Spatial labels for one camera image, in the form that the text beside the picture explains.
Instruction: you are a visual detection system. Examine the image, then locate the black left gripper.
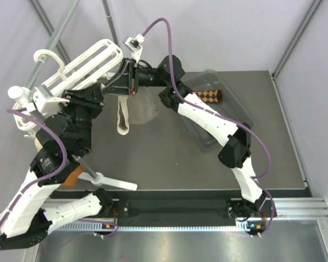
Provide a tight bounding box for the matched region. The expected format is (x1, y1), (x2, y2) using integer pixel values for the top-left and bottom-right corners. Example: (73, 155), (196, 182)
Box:
(58, 82), (107, 154)

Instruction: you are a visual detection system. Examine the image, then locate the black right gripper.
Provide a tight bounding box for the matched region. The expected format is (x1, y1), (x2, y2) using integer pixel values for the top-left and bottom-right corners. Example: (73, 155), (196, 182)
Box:
(104, 60), (169, 99)

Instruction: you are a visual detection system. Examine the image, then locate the white plastic clip hanger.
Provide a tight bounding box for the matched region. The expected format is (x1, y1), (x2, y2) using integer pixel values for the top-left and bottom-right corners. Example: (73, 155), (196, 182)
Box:
(13, 39), (124, 117)

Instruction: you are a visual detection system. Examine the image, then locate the cream white ribbed sock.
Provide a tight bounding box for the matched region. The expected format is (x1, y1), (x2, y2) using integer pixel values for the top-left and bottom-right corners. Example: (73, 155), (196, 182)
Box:
(116, 87), (158, 135)

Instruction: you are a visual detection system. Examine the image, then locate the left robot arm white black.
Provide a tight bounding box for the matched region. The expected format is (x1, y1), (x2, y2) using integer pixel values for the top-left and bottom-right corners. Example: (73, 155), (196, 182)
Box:
(0, 83), (113, 251)

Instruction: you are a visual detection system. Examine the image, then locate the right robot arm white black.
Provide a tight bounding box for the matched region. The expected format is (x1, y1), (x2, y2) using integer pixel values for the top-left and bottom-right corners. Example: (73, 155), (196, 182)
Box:
(102, 55), (267, 216)

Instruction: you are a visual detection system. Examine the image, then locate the grey metal stand pole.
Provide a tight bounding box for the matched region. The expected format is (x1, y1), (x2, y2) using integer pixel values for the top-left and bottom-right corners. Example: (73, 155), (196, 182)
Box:
(26, 1), (80, 90)

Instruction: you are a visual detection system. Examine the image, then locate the white pole joint connector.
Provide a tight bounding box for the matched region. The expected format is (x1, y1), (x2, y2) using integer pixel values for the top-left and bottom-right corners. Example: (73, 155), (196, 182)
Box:
(8, 86), (32, 106)

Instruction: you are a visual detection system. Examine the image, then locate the white stand base foot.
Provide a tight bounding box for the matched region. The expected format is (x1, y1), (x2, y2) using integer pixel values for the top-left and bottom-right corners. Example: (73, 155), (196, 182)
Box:
(78, 172), (138, 191)

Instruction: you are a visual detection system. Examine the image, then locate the orange sock with cream cuff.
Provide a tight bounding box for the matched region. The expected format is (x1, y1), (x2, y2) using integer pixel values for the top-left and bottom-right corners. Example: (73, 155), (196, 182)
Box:
(61, 165), (84, 188)

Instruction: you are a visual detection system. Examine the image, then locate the brown orange argyle sock flat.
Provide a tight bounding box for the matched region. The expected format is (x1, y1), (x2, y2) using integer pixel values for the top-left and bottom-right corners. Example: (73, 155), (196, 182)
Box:
(195, 90), (223, 104)

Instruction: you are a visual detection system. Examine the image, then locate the clear plastic bin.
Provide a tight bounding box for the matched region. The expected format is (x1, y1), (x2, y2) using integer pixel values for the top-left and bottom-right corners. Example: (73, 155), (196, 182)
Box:
(182, 70), (256, 152)

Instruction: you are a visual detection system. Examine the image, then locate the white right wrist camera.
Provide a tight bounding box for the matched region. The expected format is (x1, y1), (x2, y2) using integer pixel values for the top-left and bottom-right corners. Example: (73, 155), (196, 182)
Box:
(123, 34), (145, 63)

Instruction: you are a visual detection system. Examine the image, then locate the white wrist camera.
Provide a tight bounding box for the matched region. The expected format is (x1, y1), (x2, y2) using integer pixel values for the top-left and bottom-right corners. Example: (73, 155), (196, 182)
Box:
(123, 34), (145, 63)
(32, 86), (69, 114)

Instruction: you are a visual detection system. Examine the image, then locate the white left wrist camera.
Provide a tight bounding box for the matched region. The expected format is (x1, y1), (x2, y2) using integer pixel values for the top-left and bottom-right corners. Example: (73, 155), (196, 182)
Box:
(32, 86), (69, 114)

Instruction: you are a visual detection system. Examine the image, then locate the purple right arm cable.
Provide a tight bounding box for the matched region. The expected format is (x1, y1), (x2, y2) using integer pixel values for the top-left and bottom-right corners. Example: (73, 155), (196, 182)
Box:
(140, 17), (276, 238)

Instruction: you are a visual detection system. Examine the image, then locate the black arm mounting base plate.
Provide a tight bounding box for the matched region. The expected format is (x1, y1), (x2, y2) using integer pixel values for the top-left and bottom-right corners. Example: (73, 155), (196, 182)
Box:
(115, 199), (273, 227)

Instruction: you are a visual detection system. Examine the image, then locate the aluminium frame rail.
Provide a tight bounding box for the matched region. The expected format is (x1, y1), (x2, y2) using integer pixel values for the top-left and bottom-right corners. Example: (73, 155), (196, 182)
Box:
(43, 198), (328, 233)

